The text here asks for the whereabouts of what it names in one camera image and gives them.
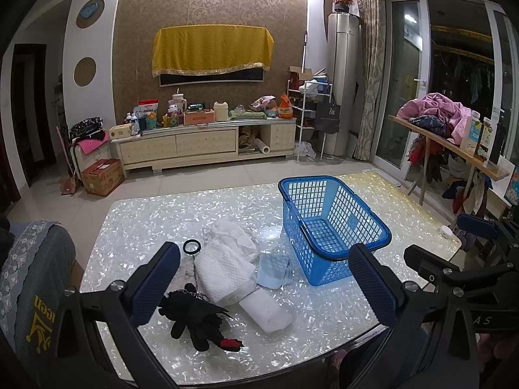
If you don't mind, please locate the white detergent bottle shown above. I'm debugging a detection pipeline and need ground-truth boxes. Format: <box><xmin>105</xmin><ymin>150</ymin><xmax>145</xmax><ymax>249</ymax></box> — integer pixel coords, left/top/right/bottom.
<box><xmin>460</xmin><ymin>111</ymin><xmax>482</xmax><ymax>156</ymax></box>

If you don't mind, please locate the cream TV cabinet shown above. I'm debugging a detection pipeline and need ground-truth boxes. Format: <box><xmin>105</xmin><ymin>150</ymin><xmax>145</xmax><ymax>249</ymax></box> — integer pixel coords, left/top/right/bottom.
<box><xmin>111</xmin><ymin>119</ymin><xmax>296</xmax><ymax>173</ymax></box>

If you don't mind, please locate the white metal shelf rack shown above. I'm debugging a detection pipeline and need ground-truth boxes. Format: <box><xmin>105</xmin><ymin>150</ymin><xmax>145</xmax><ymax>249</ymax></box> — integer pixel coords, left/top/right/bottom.
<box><xmin>286</xmin><ymin>72</ymin><xmax>333</xmax><ymax>161</ymax></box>

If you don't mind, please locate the black shopping bag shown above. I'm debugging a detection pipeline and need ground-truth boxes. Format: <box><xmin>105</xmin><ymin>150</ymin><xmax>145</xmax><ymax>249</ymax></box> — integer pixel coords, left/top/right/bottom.
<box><xmin>314</xmin><ymin>102</ymin><xmax>341</xmax><ymax>135</ymax></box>

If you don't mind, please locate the black floral bag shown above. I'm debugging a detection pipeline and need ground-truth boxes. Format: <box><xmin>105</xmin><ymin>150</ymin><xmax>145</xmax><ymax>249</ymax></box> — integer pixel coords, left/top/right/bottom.
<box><xmin>69</xmin><ymin>117</ymin><xmax>103</xmax><ymax>140</ymax></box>

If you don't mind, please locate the black plush toy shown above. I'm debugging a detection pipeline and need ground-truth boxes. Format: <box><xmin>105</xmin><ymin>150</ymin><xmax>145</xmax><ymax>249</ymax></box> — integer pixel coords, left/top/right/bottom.
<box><xmin>158</xmin><ymin>283</ymin><xmax>244</xmax><ymax>352</ymax></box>

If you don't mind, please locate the cream plastic canister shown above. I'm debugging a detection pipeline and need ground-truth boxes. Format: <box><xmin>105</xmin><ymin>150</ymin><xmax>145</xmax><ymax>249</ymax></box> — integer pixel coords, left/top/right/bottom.
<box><xmin>213</xmin><ymin>102</ymin><xmax>230</xmax><ymax>122</ymax></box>

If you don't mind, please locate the pink storage box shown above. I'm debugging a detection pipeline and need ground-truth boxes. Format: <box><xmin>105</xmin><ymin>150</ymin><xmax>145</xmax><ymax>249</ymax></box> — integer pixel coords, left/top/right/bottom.
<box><xmin>184</xmin><ymin>109</ymin><xmax>215</xmax><ymax>125</ymax></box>

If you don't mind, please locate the cardboard box on floor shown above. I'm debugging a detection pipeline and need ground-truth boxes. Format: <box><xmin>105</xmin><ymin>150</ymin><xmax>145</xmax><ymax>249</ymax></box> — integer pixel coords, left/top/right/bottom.
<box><xmin>81</xmin><ymin>159</ymin><xmax>125</xmax><ymax>197</ymax></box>

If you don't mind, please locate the pink clothes pile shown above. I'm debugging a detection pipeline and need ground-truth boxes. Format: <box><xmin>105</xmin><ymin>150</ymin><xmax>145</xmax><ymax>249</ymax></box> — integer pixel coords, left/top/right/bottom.
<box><xmin>397</xmin><ymin>92</ymin><xmax>472</xmax><ymax>146</ymax></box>

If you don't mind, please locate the white waffle towel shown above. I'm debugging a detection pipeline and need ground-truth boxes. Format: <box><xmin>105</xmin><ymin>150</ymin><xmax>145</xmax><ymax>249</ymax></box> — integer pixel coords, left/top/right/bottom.
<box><xmin>194</xmin><ymin>240</ymin><xmax>256</xmax><ymax>306</ymax></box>

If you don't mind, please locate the standing air conditioner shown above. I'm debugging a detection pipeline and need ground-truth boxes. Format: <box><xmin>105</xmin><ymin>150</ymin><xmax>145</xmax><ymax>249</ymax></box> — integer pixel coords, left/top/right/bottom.
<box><xmin>325</xmin><ymin>11</ymin><xmax>361</xmax><ymax>157</ymax></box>

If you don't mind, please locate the blue plastic laundry basket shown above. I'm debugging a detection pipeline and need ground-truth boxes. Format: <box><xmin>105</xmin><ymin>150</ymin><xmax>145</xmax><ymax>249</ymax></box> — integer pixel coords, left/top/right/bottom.
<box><xmin>278</xmin><ymin>176</ymin><xmax>392</xmax><ymax>286</ymax></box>

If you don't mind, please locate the grey white fuzzy cloth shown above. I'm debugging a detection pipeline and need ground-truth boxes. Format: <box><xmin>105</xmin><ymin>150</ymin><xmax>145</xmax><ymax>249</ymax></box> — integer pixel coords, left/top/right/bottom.
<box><xmin>238</xmin><ymin>289</ymin><xmax>294</xmax><ymax>335</ymax></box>

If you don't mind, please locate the grey chair with yellow print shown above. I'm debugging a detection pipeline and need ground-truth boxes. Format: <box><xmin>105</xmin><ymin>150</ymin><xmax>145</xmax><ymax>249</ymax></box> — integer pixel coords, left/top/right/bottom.
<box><xmin>1</xmin><ymin>220</ymin><xmax>76</xmax><ymax>375</ymax></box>

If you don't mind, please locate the wooden side table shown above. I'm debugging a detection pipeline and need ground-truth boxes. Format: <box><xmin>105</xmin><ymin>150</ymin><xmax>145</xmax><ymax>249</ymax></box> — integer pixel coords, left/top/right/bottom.
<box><xmin>388</xmin><ymin>115</ymin><xmax>511</xmax><ymax>206</ymax></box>

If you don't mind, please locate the white paper roll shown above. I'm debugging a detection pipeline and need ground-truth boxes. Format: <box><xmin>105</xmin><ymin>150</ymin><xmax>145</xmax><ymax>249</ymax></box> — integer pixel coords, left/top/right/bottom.
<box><xmin>254</xmin><ymin>139</ymin><xmax>271</xmax><ymax>155</ymax></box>

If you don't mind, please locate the small white round lid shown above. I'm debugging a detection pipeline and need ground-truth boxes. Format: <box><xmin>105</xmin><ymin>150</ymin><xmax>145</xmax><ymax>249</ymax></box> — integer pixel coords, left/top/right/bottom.
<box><xmin>440</xmin><ymin>225</ymin><xmax>454</xmax><ymax>239</ymax></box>

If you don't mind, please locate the yellow cloth over TV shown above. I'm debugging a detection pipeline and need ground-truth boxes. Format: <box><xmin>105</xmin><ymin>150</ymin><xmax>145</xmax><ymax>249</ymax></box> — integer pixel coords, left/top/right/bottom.
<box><xmin>151</xmin><ymin>25</ymin><xmax>274</xmax><ymax>77</ymax></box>

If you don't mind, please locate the beige patterned curtain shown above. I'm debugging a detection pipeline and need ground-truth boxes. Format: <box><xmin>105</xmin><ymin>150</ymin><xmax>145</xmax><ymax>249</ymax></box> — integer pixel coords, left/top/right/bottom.
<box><xmin>354</xmin><ymin>0</ymin><xmax>386</xmax><ymax>161</ymax></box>

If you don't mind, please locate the orange snack bag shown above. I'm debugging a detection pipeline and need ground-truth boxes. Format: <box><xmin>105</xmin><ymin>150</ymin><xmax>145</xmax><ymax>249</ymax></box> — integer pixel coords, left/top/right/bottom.
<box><xmin>277</xmin><ymin>93</ymin><xmax>293</xmax><ymax>120</ymax></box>

